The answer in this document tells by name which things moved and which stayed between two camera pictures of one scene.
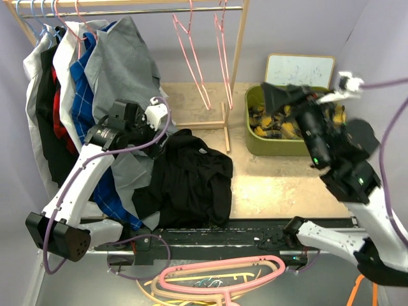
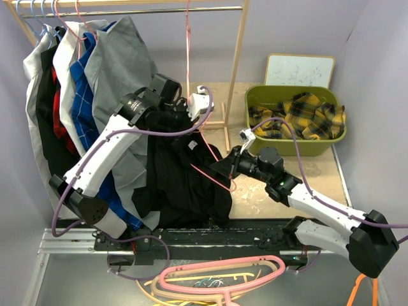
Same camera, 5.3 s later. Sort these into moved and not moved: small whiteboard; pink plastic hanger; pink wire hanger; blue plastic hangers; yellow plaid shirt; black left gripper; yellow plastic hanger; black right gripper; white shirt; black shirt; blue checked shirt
Moved: black right gripper; black left gripper; pink wire hanger
Not moved: blue checked shirt; black shirt; small whiteboard; yellow plastic hanger; white shirt; yellow plaid shirt; pink plastic hanger; blue plastic hangers
